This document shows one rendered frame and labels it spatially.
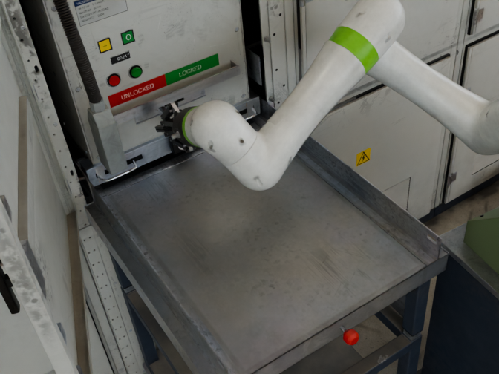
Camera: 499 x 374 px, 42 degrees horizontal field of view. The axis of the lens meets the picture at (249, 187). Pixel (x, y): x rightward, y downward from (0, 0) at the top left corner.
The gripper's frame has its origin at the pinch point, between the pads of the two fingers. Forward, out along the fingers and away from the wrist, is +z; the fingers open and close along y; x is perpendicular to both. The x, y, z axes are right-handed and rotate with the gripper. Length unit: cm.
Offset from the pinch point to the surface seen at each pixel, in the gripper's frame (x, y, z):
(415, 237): 33, 41, -43
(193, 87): 11.3, -6.7, 0.2
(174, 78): 8.2, -10.4, 2.6
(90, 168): -20.1, 3.4, 9.5
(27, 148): -36.0, -10.1, -29.5
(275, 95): 36.1, 4.7, 6.3
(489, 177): 141, 80, 47
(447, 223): 113, 88, 47
